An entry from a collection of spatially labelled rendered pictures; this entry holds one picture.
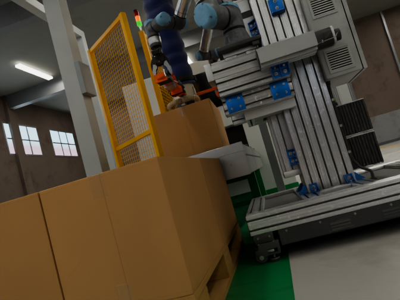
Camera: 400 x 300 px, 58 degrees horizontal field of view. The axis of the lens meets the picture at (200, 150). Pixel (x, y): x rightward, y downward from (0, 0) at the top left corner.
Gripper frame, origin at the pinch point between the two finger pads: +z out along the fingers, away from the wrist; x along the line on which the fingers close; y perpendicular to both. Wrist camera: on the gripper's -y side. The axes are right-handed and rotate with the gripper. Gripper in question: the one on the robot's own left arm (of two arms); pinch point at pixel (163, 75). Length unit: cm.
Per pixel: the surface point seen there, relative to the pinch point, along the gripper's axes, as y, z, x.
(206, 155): 23, 50, -9
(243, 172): 22, 67, -28
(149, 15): 51, -64, 8
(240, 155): 22, 56, -30
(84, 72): 97, -57, 90
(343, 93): 299, 3, -168
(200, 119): 30.1, 26.3, -10.5
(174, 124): 30.0, 24.3, 7.3
